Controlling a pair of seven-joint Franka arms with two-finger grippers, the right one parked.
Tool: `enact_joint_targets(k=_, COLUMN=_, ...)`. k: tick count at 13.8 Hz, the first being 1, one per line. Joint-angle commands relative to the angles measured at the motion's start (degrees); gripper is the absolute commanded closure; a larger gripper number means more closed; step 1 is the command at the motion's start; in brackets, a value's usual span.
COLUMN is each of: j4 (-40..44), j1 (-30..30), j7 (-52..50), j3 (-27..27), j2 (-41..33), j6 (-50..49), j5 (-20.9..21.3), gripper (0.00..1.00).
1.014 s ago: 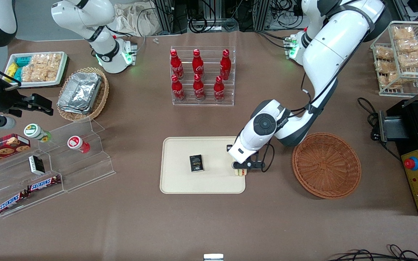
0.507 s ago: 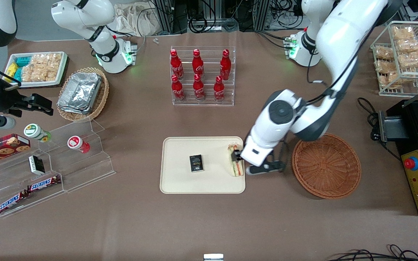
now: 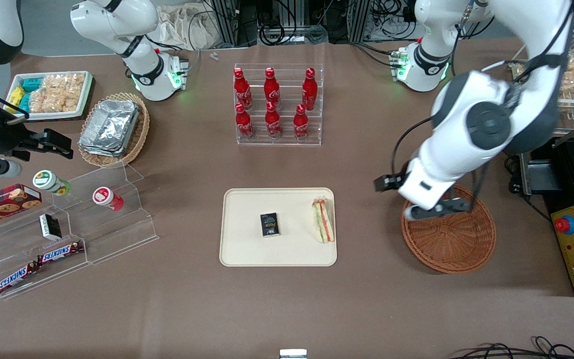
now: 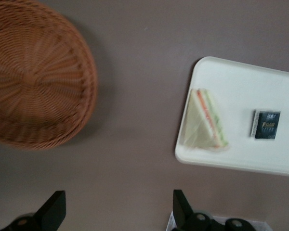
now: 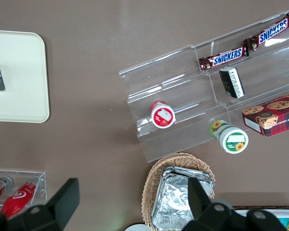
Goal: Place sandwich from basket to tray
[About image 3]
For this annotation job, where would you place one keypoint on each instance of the triangle sandwich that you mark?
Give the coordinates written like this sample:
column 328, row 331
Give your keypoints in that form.
column 323, row 222

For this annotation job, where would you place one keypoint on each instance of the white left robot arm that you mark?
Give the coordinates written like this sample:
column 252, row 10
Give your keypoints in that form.
column 456, row 99

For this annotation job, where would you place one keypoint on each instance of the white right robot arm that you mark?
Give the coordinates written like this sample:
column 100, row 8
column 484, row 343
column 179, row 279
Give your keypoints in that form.
column 112, row 20

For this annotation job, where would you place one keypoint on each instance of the brown round wicker basket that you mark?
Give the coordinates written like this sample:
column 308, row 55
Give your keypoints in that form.
column 451, row 244

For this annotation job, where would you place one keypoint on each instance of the white rectangular snack tray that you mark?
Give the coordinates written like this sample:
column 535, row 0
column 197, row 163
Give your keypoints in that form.
column 85, row 94

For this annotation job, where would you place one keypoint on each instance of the light wicker basket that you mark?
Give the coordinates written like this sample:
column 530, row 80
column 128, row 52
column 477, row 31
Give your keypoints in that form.
column 140, row 134

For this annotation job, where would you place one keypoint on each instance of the cream plastic serving tray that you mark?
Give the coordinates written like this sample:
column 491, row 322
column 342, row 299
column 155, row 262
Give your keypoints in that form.
column 247, row 249

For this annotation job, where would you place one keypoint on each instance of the green sunflower snack cup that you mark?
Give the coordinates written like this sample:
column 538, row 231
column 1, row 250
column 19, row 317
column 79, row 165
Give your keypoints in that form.
column 44, row 180

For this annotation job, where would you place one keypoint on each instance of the teal snack packet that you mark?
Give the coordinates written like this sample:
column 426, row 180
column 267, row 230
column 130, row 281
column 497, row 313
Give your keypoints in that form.
column 32, row 85
column 24, row 103

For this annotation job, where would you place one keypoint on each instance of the aluminium foil container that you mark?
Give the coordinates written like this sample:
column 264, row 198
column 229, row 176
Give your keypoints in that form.
column 98, row 152
column 110, row 124

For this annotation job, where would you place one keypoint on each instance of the yellow snack packet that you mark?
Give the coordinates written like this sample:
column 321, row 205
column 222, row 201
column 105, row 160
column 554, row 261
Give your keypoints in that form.
column 14, row 95

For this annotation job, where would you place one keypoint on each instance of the red tartan cookie box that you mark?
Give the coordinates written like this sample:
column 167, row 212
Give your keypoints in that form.
column 3, row 202

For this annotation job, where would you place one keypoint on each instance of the red lidded snack cup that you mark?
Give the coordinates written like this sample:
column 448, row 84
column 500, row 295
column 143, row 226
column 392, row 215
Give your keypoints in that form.
column 102, row 196

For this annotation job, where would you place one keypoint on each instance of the small black box white label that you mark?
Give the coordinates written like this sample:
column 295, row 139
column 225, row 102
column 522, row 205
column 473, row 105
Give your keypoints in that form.
column 50, row 227

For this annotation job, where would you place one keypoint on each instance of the clear acrylic stepped display stand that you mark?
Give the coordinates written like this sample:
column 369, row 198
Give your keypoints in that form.
column 112, row 229

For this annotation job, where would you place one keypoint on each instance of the red Coca-Cola bottle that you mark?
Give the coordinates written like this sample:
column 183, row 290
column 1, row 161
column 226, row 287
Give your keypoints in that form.
column 273, row 122
column 271, row 89
column 309, row 89
column 241, row 89
column 243, row 123
column 300, row 123

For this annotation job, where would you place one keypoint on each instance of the Snickers chocolate bar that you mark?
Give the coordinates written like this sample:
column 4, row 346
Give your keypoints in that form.
column 60, row 253
column 16, row 278

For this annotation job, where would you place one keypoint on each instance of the black machine housing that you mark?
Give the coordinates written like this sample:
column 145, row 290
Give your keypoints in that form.
column 541, row 174

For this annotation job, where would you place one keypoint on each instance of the clear acrylic bottle rack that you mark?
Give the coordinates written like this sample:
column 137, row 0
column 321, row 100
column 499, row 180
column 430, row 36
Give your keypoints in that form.
column 287, row 140

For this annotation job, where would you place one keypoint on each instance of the small black box barcode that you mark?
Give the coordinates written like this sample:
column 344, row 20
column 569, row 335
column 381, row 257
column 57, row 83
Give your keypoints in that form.
column 269, row 224

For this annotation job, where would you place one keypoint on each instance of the red emergency stop button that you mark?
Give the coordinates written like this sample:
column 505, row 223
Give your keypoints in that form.
column 564, row 225

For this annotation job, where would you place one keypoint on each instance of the white cloth bag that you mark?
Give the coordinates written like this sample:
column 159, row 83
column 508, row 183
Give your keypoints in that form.
column 187, row 27

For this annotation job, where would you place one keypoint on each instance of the white object at edge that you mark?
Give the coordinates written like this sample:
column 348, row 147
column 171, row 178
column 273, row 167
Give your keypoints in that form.
column 293, row 354

